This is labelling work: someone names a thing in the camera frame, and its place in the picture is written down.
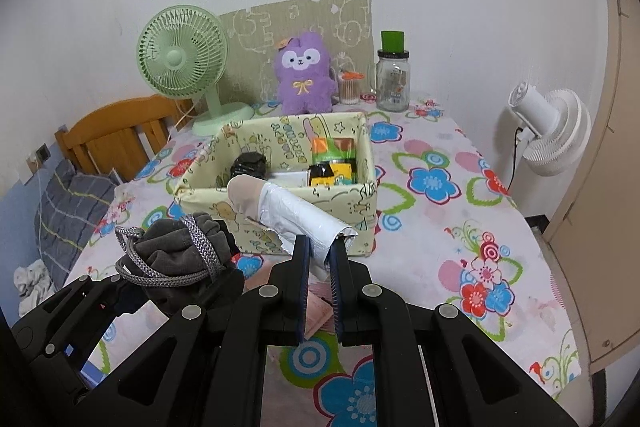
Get green desk fan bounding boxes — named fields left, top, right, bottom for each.
left=137, top=5, right=255, bottom=136

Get pink paper slip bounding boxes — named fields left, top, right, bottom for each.
left=302, top=284, right=336, bottom=340

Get beige cabinet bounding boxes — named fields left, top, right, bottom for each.
left=542, top=0, right=640, bottom=368

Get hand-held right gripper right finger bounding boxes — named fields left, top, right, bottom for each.
left=327, top=237, right=576, bottom=427

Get blue plaid pillow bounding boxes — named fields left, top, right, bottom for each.
left=34, top=157, right=121, bottom=278

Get grey drawstring pouch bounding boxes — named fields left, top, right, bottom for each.
left=115, top=212, right=242, bottom=315

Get green snack packet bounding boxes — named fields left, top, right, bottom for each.
left=311, top=136, right=357, bottom=165

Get white fan cable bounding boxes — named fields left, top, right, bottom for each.
left=172, top=99, right=198, bottom=130

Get clear cotton swab container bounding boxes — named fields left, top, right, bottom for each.
left=337, top=74, right=362, bottom=105

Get beige stockings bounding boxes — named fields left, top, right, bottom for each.
left=227, top=174, right=358, bottom=258

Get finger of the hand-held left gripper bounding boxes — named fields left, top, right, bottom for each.
left=42, top=267, right=246, bottom=323

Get glass jar mug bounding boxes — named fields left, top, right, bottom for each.
left=370, top=49, right=411, bottom=112

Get black fan cable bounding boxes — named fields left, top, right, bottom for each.
left=507, top=127, right=526, bottom=192

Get white crumpled cloth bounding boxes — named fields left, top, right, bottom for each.
left=12, top=259, right=56, bottom=303

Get yellow printed fabric storage box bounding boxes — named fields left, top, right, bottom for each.
left=172, top=112, right=379, bottom=258

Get white floor fan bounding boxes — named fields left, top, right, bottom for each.
left=507, top=81, right=592, bottom=178

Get green cartoon printed mat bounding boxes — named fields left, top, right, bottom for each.
left=217, top=0, right=373, bottom=105

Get green plastic cup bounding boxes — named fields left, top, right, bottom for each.
left=381, top=30, right=407, bottom=52

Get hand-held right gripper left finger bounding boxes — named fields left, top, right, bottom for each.
left=82, top=234, right=313, bottom=427

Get purple plush toy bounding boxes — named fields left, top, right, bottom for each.
left=274, top=32, right=337, bottom=115

